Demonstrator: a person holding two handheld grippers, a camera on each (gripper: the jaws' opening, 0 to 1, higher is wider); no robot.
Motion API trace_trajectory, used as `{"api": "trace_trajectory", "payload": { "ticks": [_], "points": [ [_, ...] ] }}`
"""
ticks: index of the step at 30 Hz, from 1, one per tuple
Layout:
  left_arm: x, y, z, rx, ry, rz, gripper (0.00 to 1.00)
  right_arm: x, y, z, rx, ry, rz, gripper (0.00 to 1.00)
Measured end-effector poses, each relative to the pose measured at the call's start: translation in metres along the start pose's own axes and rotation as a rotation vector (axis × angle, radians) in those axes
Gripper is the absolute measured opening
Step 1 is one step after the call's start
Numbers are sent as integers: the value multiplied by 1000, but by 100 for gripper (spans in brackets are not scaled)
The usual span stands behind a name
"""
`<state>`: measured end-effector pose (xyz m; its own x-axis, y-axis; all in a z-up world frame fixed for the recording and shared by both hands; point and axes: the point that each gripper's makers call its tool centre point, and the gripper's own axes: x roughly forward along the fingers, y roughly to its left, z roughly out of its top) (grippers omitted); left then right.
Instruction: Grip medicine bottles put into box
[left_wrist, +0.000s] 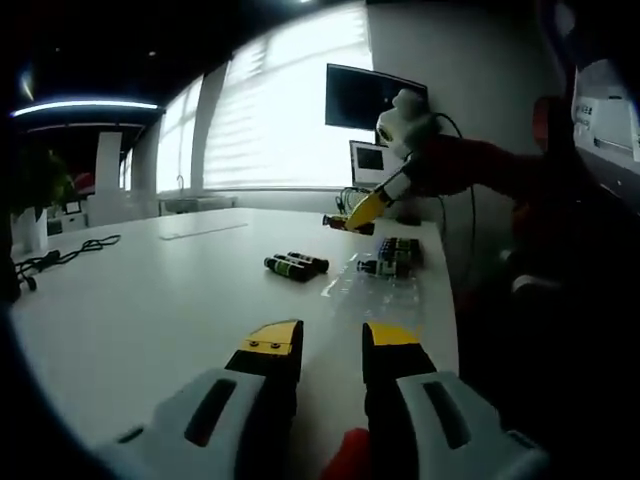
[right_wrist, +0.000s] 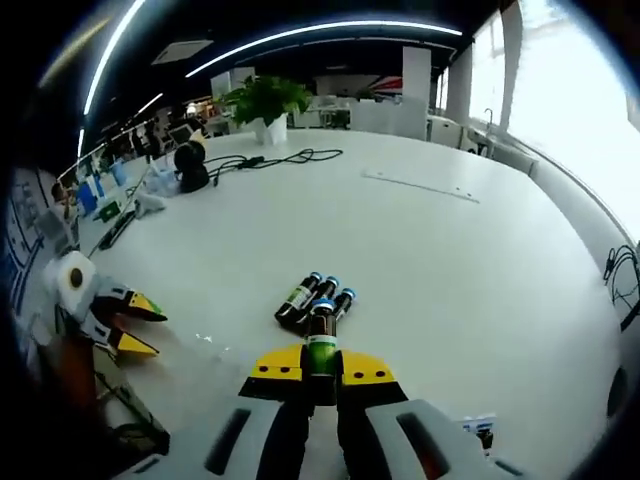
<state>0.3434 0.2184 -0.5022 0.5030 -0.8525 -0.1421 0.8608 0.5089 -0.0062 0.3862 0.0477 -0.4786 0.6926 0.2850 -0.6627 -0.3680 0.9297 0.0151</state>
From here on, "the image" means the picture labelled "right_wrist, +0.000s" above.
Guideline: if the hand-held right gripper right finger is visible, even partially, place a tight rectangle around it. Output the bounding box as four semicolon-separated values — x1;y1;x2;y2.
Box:
335;349;531;480

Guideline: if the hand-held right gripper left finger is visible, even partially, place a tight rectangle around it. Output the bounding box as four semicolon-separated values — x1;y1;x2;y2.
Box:
124;343;307;480

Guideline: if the dark medicine bottle blue cap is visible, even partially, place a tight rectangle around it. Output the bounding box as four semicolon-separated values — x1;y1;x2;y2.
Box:
302;298;341;407
329;287;359;324
273;271;324;326
289;274;341;334

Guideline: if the blue box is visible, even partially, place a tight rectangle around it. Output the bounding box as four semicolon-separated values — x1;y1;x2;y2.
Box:
77;174;106;214

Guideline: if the black flat bar device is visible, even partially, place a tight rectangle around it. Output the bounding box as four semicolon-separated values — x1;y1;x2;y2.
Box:
98;209;137;250

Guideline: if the white crumpled cloth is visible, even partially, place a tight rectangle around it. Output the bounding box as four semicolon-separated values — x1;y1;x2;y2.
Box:
134;192;167;216

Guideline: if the blue-white plastic pack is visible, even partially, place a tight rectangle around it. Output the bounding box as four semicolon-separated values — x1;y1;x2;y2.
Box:
145;167;177;196

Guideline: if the person's dark clothing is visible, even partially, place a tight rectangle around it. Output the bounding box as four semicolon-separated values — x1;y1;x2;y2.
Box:
0;324;171;480

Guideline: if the black round desk device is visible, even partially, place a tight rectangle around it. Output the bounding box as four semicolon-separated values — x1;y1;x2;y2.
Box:
173;141;210;194

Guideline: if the green plant in white pot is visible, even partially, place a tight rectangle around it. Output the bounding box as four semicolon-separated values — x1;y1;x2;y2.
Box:
219;75;314;146

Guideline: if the curved ceiling light strip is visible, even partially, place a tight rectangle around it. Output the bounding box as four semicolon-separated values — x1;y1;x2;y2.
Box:
184;20;464;79
82;0;146;114

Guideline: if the white low cabinet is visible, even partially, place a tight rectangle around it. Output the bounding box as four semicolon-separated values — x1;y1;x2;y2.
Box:
349;97;431;139

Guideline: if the grey sink counter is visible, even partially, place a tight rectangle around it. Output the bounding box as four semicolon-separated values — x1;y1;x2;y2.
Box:
469;127;539;174

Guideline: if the white square pillar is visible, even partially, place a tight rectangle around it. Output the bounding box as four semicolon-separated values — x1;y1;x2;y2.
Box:
402;47;432;101

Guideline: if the black power cable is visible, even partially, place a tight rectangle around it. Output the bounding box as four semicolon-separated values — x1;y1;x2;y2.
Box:
204;148;344;186

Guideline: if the black cable bundle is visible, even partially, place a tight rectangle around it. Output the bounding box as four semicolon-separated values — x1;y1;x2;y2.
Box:
602;244;640;331

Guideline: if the red striped wall decoration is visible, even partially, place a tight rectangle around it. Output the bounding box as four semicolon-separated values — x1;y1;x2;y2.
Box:
372;75;404;96

